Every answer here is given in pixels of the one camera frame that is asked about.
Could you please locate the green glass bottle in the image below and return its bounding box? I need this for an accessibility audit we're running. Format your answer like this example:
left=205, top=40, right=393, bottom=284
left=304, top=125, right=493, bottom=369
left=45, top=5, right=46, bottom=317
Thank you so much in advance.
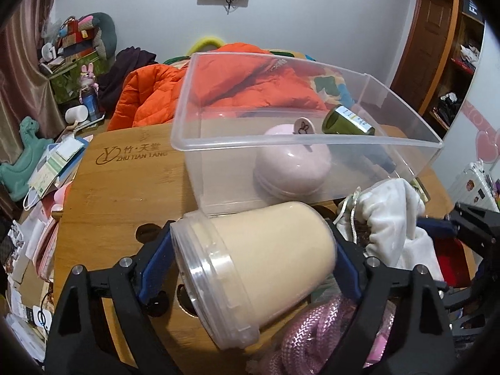
left=321, top=105, right=375, bottom=136

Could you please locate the teal rocking horse toy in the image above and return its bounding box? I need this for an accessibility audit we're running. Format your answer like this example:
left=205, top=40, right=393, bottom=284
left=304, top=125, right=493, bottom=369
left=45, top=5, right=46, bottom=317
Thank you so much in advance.
left=1, top=116, right=53, bottom=202

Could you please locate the pink bunny figurine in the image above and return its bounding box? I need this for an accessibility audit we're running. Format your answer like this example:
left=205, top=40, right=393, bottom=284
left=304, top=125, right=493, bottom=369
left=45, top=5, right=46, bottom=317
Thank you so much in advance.
left=79, top=63, right=101, bottom=121

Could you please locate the cream plastic jar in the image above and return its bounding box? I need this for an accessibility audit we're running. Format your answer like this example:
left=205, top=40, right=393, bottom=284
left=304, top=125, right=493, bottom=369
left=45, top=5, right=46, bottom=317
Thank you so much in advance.
left=170, top=202, right=337, bottom=350

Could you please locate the stack of papers and books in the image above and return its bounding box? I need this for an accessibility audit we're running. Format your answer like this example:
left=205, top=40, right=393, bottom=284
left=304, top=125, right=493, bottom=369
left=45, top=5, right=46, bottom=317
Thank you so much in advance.
left=22, top=135, right=93, bottom=211

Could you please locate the colourful patchwork blanket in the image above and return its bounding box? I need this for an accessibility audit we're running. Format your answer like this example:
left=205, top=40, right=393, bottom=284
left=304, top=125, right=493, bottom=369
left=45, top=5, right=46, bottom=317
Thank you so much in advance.
left=268, top=48, right=357, bottom=110

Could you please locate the white drawstring pouch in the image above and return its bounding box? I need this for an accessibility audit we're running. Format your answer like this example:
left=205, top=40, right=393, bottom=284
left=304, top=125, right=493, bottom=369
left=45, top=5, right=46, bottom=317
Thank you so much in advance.
left=334, top=179, right=444, bottom=281

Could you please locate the dark purple garment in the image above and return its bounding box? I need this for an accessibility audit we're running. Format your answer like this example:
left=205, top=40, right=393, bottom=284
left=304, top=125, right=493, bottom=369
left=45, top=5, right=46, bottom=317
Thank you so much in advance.
left=97, top=47, right=157, bottom=118

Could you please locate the orange down jacket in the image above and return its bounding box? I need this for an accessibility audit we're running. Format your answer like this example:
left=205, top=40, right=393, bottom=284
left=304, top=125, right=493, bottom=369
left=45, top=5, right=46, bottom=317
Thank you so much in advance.
left=107, top=42, right=326, bottom=131

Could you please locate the wooden shelf cabinet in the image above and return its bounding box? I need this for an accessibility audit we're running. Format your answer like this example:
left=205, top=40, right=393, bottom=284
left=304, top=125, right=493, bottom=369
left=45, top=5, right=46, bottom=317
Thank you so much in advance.
left=392, top=0, right=485, bottom=137

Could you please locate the white cup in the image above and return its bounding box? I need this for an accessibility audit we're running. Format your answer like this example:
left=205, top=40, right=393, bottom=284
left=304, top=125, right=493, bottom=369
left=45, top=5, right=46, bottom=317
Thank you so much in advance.
left=64, top=104, right=89, bottom=124

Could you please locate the yellow curved pillow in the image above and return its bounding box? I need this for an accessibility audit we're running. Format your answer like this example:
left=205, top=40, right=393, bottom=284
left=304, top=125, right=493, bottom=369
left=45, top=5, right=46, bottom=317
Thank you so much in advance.
left=186, top=37, right=225, bottom=57

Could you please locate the clear plastic storage bin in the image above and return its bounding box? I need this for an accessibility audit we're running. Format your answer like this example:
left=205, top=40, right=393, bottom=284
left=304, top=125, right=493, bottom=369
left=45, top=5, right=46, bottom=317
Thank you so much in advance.
left=171, top=56, right=443, bottom=215

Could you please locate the pink round box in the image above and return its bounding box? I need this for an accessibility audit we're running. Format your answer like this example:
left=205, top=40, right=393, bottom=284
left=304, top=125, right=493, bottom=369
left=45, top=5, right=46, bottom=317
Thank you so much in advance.
left=252, top=116, right=333, bottom=201

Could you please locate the green storage box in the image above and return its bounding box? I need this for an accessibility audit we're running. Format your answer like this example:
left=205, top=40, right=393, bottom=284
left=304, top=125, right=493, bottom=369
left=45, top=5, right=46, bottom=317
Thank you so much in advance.
left=48, top=52, right=108, bottom=104

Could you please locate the pink striped curtain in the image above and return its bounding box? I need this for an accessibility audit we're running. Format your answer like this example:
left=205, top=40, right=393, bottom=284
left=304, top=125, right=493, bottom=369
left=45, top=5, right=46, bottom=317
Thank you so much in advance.
left=1, top=0, right=64, bottom=163

